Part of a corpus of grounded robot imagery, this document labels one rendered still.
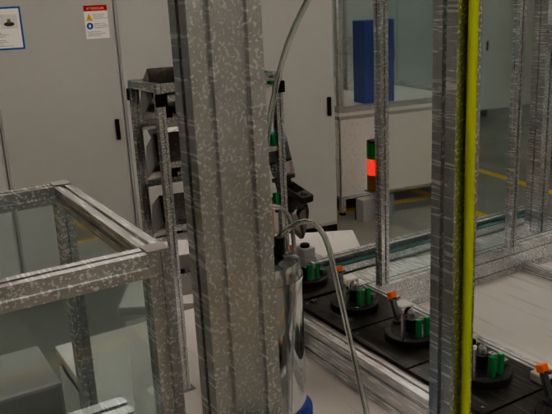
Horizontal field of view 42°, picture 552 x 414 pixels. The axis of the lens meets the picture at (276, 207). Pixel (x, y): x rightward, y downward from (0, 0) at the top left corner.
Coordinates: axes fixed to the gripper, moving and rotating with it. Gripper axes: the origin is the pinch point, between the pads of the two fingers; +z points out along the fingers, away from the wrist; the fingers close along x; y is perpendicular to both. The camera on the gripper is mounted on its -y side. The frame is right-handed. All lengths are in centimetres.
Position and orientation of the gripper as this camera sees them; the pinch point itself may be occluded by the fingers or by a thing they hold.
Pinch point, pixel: (302, 234)
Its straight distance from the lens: 234.9
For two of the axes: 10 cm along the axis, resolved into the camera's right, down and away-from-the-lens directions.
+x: -8.1, 2.6, -5.2
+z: 2.4, 9.7, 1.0
